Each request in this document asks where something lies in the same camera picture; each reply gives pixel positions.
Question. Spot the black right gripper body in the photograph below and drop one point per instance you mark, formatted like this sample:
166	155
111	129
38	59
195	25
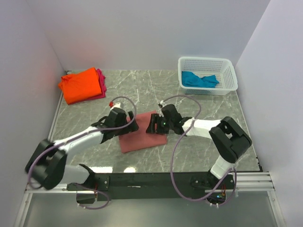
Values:
164	125

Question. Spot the salmon pink t-shirt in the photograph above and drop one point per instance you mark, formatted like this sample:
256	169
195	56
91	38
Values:
139	139

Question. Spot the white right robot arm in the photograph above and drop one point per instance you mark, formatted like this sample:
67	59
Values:
230	140

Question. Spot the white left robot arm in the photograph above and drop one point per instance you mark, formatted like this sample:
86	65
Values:
47	164

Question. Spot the blue t-shirt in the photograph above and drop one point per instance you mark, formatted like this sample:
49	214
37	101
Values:
190	79

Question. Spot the folded magenta t-shirt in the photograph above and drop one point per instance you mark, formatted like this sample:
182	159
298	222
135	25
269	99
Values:
102	86

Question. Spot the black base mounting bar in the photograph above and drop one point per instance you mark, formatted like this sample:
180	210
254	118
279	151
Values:
193	185

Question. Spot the folded orange t-shirt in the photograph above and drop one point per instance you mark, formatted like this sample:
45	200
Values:
80	86

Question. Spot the white plastic basket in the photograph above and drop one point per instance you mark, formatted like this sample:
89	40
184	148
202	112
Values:
223	69

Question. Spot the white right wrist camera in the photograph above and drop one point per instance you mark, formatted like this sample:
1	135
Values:
161	103

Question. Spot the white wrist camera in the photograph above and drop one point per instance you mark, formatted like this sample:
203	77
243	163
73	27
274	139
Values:
161	103
113	105

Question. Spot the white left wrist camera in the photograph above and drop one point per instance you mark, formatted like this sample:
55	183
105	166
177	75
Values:
113	105

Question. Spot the aluminium frame rail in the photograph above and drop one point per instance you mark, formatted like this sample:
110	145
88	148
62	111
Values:
252	204

